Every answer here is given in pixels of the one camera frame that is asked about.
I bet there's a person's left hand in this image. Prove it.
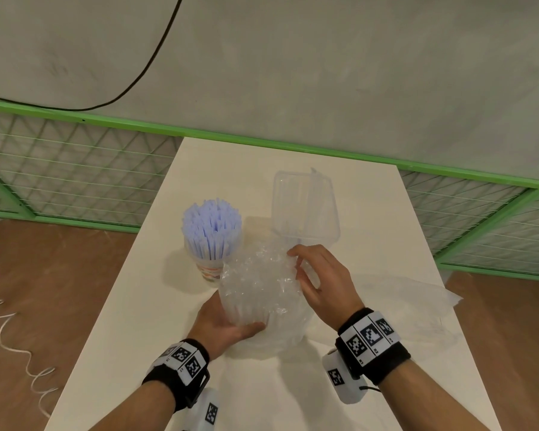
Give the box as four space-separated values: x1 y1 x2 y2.
186 292 267 360

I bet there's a person's right hand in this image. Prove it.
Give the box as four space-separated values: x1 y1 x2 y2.
287 244 365 333

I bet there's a clear bag of straws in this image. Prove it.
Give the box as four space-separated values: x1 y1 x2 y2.
218 238 316 358

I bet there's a person's right forearm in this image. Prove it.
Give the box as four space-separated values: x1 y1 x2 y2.
377 358 491 431

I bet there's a person's left forearm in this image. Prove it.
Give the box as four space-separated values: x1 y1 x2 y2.
89 379 182 431

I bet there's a clear plastic lidded container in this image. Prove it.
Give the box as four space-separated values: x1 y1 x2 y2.
272 168 341 248

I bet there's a clear printed straw cup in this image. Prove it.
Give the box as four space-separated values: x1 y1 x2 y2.
185 240 240 283

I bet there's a black left wristband with markers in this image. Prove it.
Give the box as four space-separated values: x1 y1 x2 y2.
141 339 211 413

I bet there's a black wristband with markers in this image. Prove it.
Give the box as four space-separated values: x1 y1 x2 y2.
335 308 412 386
141 339 211 413

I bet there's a black right wristband with markers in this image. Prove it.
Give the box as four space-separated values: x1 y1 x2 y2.
335 308 412 386

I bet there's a clear empty plastic bag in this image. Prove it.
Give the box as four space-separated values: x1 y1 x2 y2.
309 273 464 348

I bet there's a bunch of white wrapped straws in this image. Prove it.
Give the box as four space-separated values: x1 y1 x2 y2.
181 198 243 261

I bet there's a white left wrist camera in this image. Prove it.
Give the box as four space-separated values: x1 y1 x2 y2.
180 387 221 431

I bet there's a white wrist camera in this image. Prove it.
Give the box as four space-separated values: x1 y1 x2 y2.
180 387 221 431
322 349 381 405

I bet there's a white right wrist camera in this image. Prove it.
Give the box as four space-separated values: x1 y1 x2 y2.
322 349 381 405

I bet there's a green wire mesh fence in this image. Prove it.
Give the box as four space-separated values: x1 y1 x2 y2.
0 98 539 283

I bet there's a white cable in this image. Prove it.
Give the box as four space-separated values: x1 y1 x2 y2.
0 251 60 419

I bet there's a black cable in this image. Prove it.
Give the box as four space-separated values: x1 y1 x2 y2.
0 0 185 112

